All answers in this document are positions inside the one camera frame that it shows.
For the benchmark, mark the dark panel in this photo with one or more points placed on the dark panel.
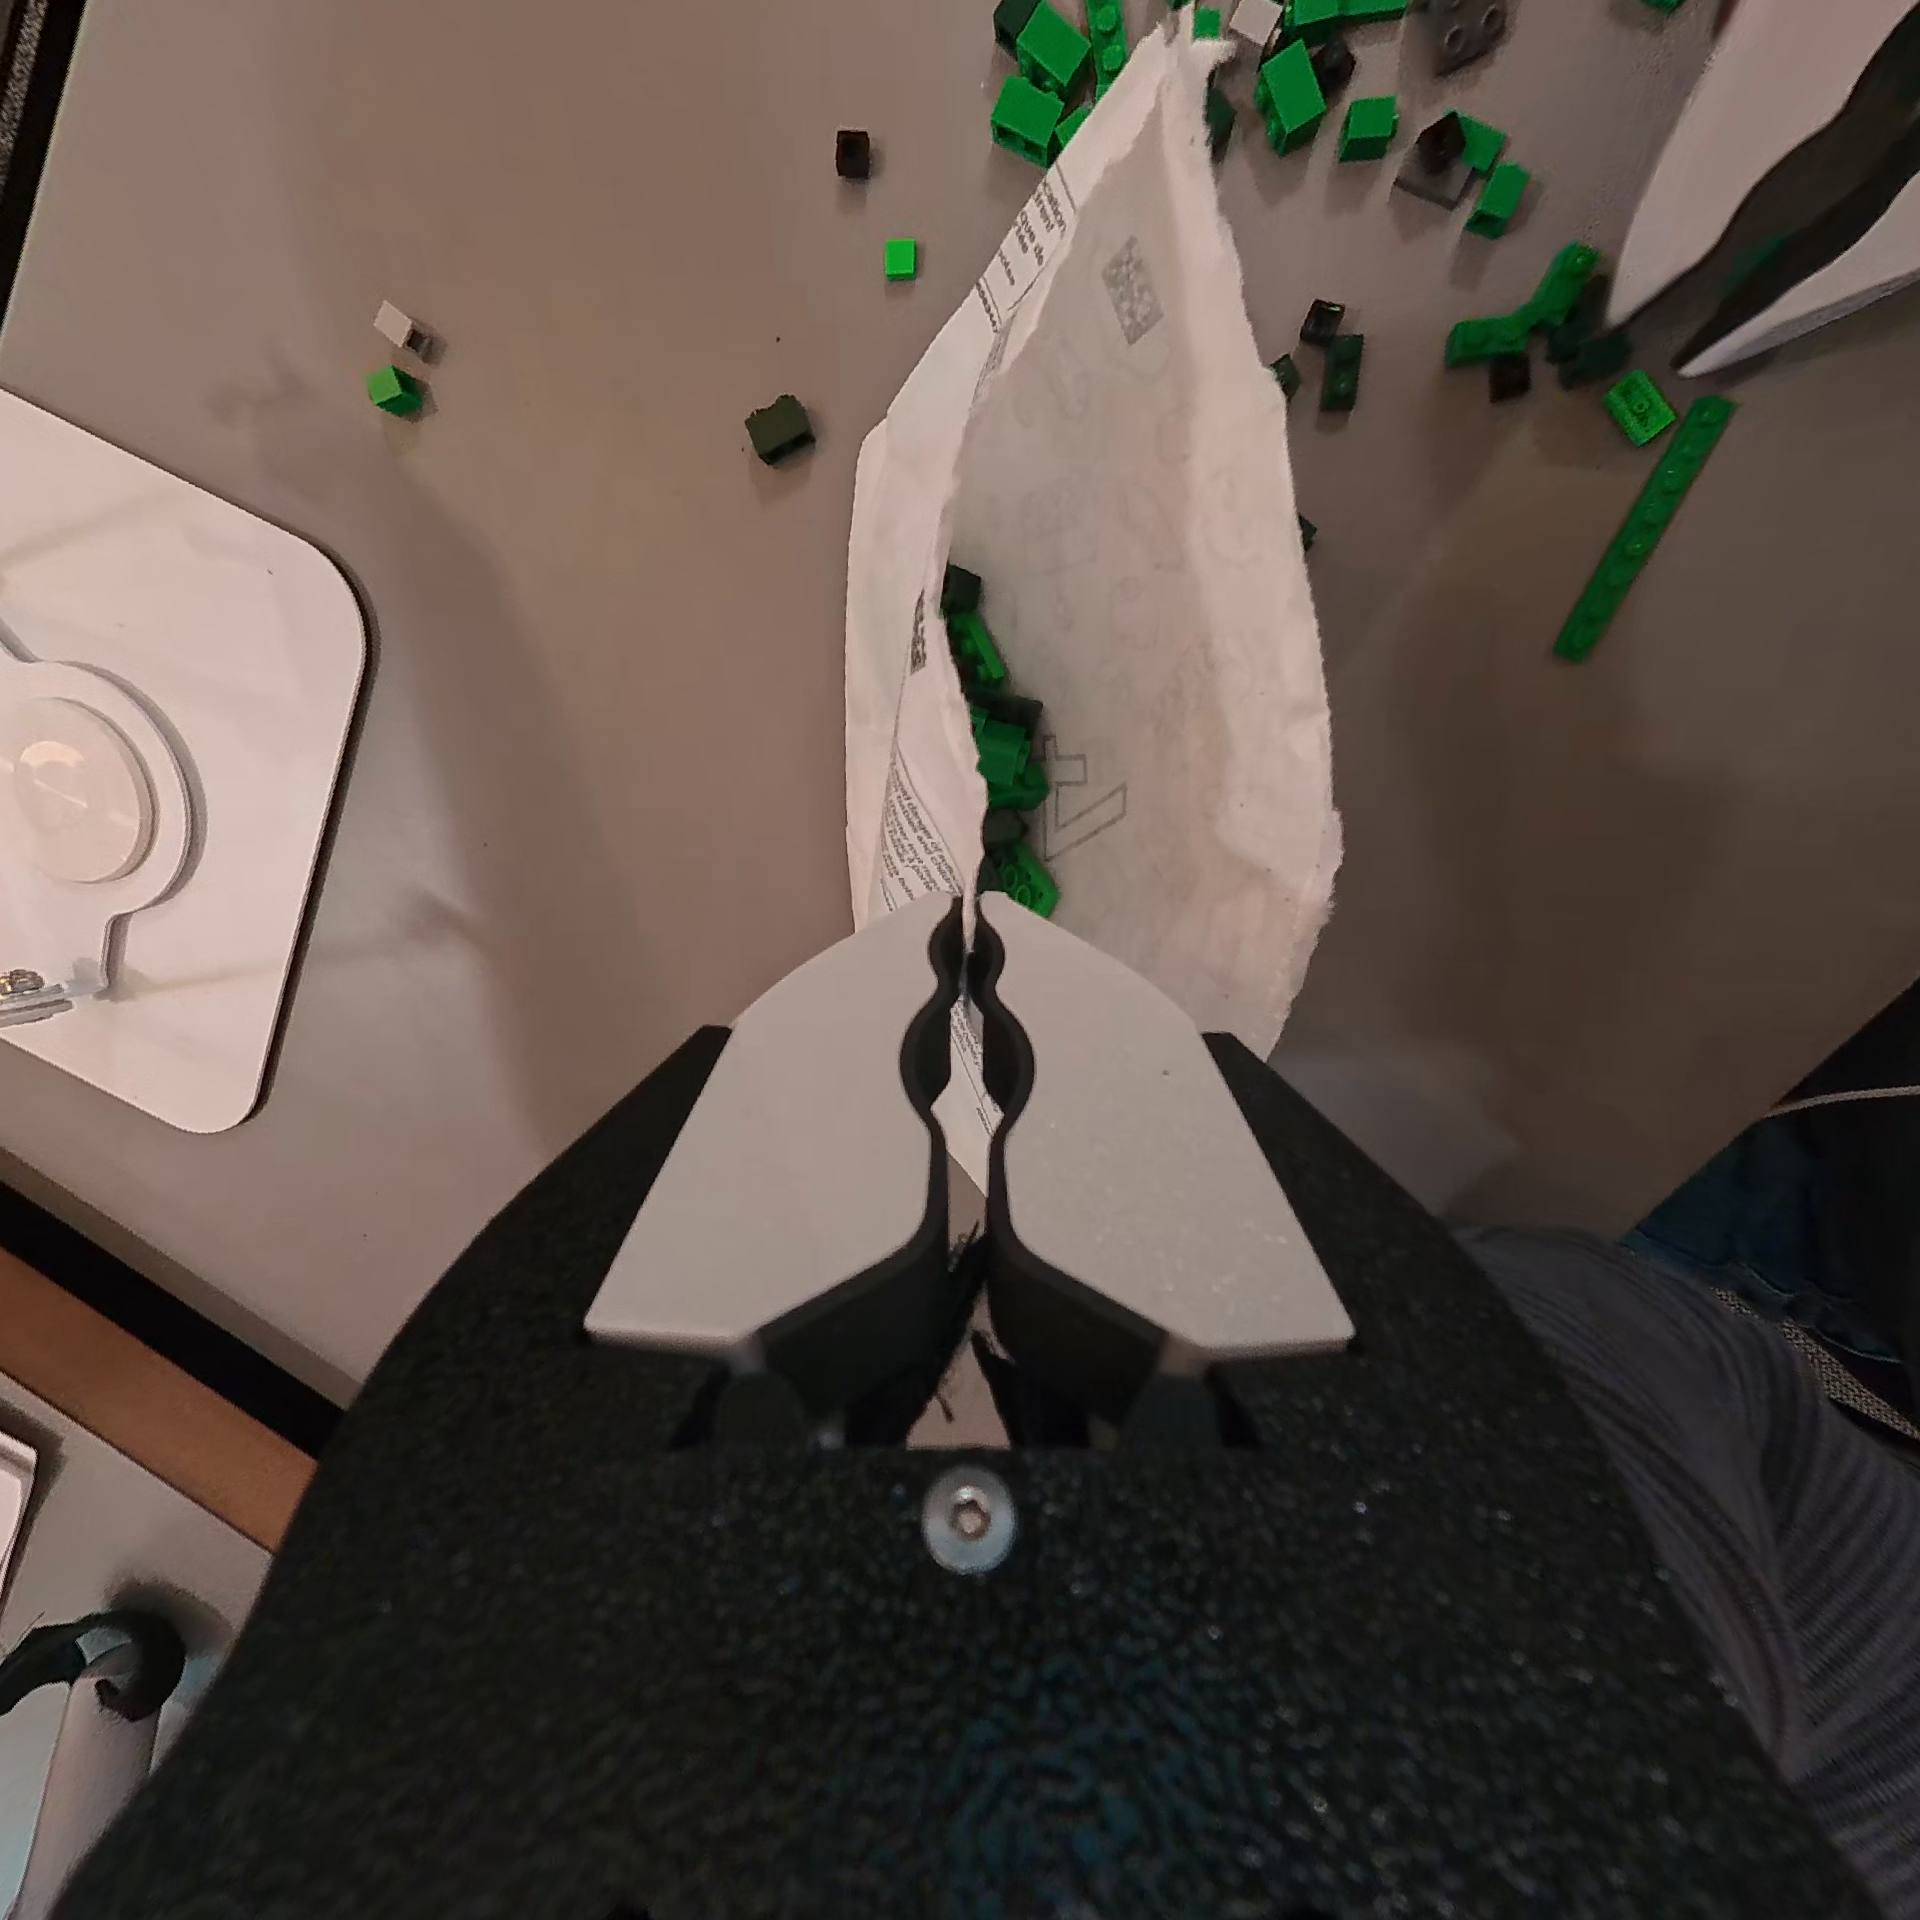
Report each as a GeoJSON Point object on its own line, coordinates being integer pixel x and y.
{"type": "Point", "coordinates": [24, 119]}

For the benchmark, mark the long green plate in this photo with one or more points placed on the long green plate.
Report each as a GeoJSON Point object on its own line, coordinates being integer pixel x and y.
{"type": "Point", "coordinates": [1642, 533]}

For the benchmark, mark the white paper bag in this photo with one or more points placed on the white paper bag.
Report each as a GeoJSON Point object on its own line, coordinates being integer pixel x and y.
{"type": "Point", "coordinates": [1141, 599]}

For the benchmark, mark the grey desk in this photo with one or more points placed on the grey desk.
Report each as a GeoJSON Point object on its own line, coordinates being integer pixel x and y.
{"type": "Point", "coordinates": [600, 599]}

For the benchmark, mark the dark green brick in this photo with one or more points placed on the dark green brick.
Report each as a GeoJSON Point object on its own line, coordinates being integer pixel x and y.
{"type": "Point", "coordinates": [780, 431]}

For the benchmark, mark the heap of mixed green bricks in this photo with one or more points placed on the heap of mixed green bricks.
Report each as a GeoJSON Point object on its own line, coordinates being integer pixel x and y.
{"type": "Point", "coordinates": [996, 751]}

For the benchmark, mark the small green cube brick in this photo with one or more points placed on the small green cube brick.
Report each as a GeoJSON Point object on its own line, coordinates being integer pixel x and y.
{"type": "Point", "coordinates": [396, 392]}

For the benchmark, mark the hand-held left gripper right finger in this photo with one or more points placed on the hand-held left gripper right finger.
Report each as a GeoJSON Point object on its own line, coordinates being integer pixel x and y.
{"type": "Point", "coordinates": [1171, 1185]}

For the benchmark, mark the green studded plate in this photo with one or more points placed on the green studded plate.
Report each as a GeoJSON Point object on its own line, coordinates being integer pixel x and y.
{"type": "Point", "coordinates": [1637, 408]}

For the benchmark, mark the small grey brick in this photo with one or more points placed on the small grey brick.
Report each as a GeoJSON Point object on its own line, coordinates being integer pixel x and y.
{"type": "Point", "coordinates": [399, 325]}

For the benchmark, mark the pile of green bricks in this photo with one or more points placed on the pile of green bricks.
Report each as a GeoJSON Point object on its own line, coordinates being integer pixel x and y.
{"type": "Point", "coordinates": [1289, 90]}

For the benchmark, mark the person's grey ribbed sweater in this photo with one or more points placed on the person's grey ribbed sweater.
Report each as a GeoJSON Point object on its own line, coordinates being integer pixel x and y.
{"type": "Point", "coordinates": [1724, 1425]}

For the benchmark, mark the brown wooden board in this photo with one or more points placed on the brown wooden board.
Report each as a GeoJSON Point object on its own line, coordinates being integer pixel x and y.
{"type": "Point", "coordinates": [135, 1382]}

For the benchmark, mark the dark blue cloth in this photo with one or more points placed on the dark blue cloth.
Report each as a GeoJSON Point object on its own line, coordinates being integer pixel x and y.
{"type": "Point", "coordinates": [1769, 1200]}

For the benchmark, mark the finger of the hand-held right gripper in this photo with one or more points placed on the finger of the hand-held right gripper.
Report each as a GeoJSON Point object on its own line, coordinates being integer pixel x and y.
{"type": "Point", "coordinates": [1851, 306]}
{"type": "Point", "coordinates": [1724, 119]}

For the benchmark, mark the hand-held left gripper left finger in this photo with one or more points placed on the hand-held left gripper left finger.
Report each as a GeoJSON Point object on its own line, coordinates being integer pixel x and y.
{"type": "Point", "coordinates": [780, 1170]}

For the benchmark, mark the white monitor stand base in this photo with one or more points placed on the white monitor stand base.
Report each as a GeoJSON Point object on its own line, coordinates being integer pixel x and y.
{"type": "Point", "coordinates": [225, 720]}

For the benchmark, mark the small black brick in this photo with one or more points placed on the small black brick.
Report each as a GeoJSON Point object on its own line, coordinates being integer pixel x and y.
{"type": "Point", "coordinates": [852, 154]}

